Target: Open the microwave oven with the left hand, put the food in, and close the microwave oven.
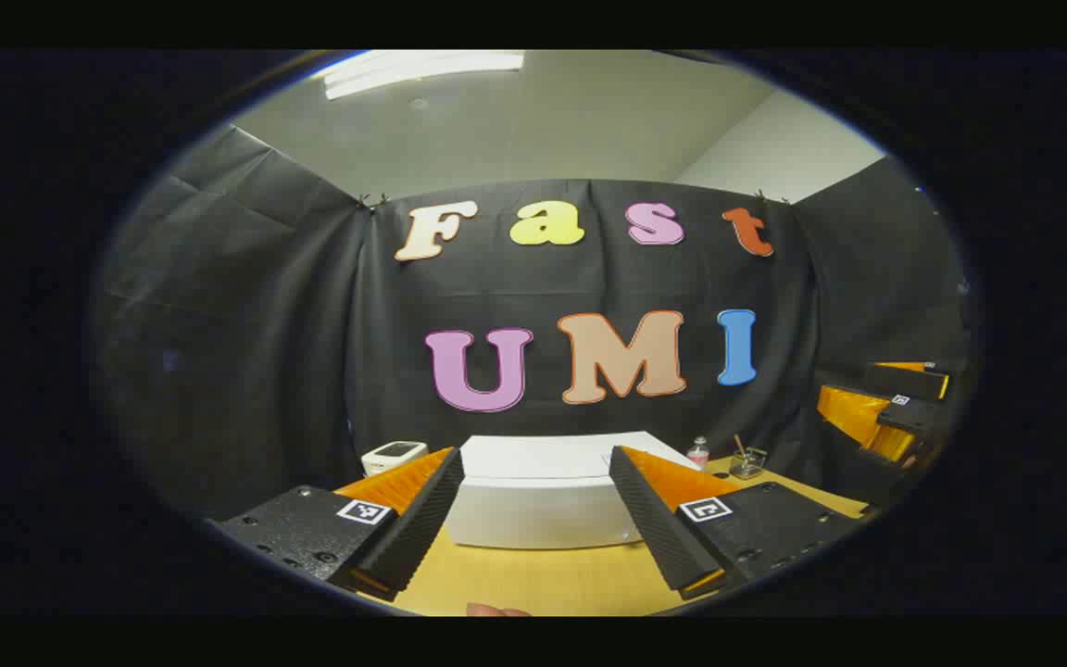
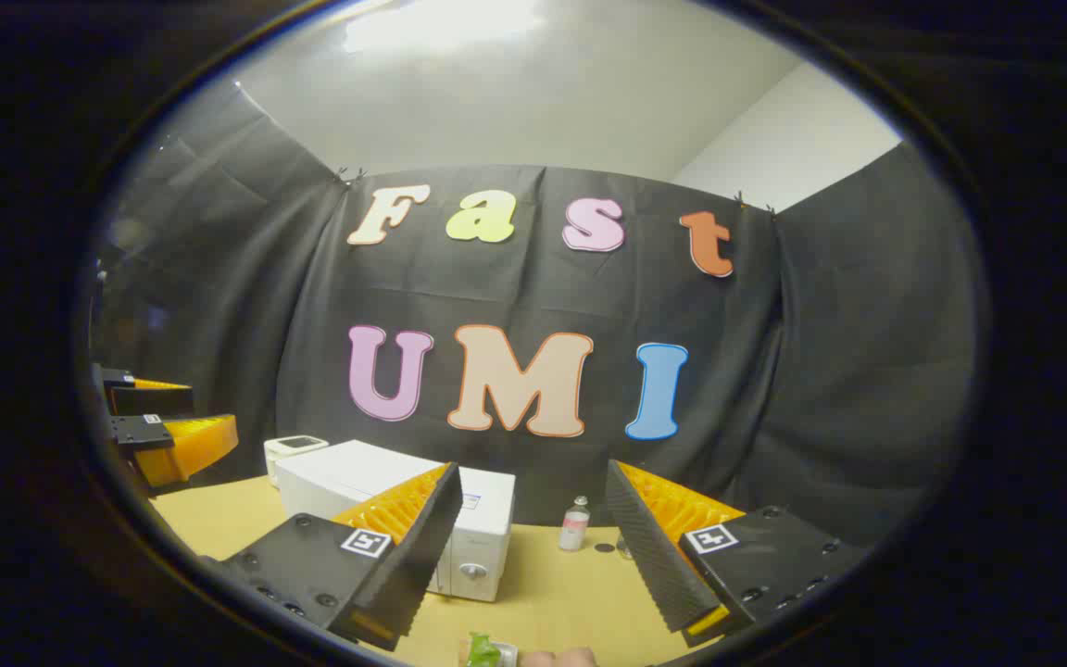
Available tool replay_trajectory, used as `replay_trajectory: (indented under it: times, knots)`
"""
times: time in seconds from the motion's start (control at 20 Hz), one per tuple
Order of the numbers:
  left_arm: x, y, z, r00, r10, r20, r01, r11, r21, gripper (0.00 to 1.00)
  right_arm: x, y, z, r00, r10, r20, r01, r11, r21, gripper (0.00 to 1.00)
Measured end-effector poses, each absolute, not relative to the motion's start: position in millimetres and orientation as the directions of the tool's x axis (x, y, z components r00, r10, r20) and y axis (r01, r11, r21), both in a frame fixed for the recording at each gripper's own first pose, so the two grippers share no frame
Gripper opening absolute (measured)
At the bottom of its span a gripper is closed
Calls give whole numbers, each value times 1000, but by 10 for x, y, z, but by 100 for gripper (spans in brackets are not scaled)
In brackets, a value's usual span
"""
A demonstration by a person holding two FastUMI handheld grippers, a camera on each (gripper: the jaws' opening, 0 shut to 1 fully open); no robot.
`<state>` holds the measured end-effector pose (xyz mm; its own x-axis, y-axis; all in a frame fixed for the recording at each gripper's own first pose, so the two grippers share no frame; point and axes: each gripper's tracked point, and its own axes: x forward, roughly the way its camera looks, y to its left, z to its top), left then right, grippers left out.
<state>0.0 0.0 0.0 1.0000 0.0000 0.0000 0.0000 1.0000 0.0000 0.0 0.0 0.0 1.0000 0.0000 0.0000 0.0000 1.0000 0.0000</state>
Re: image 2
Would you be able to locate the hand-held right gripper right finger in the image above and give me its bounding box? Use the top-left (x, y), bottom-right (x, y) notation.
top-left (605, 459), bottom-right (868, 648)

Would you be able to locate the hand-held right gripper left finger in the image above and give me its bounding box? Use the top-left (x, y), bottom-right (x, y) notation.
top-left (200, 460), bottom-right (463, 652)

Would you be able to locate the white microwave oven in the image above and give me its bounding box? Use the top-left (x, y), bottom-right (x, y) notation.
top-left (274, 439), bottom-right (516, 603)

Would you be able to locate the small clear bottle pink label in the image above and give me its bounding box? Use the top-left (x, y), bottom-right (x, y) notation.
top-left (559, 496), bottom-right (592, 553)

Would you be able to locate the white toaster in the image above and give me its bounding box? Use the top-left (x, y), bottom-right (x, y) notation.
top-left (263, 434), bottom-right (329, 487)

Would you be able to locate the white rectangular tray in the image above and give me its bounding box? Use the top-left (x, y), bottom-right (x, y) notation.
top-left (458, 639), bottom-right (521, 667)

